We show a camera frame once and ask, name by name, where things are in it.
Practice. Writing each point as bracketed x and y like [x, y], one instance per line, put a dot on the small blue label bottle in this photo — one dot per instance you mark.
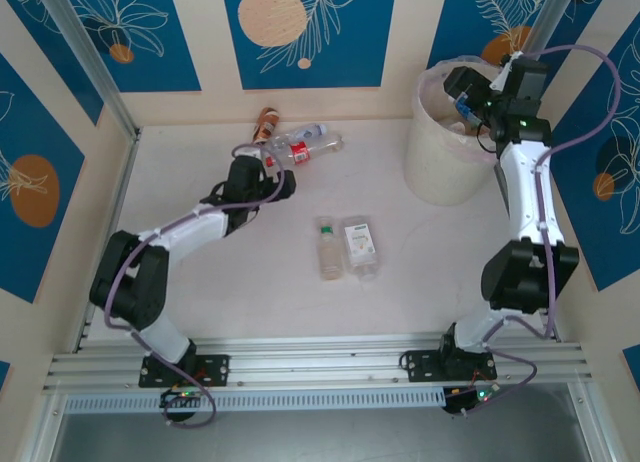
[465, 109]

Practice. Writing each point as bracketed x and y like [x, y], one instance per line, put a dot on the clear bottle red label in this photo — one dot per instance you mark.
[300, 152]

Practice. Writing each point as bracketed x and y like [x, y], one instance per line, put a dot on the long clear pale-blue label bottle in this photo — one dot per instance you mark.
[306, 131]

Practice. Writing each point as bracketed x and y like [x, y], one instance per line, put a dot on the brown plastic bottle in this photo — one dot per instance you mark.
[266, 122]

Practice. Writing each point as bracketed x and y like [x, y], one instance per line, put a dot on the clear bottle green cap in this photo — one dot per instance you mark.
[330, 254]

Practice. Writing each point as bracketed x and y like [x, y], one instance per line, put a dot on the clear bottle white label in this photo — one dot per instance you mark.
[359, 242]

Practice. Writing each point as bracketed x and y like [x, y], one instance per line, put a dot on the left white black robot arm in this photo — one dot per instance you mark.
[190, 229]

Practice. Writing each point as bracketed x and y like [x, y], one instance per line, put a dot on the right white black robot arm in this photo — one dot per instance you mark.
[525, 197]

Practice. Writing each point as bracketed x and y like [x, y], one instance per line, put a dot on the beige round bin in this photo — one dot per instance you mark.
[440, 162]

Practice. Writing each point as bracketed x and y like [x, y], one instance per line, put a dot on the small green-lit circuit board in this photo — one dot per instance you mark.
[460, 399]
[175, 397]

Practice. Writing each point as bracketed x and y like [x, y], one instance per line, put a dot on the aluminium frame post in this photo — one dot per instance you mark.
[85, 52]
[547, 17]
[42, 442]
[597, 432]

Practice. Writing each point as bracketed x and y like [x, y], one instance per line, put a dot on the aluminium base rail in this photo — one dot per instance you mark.
[310, 362]

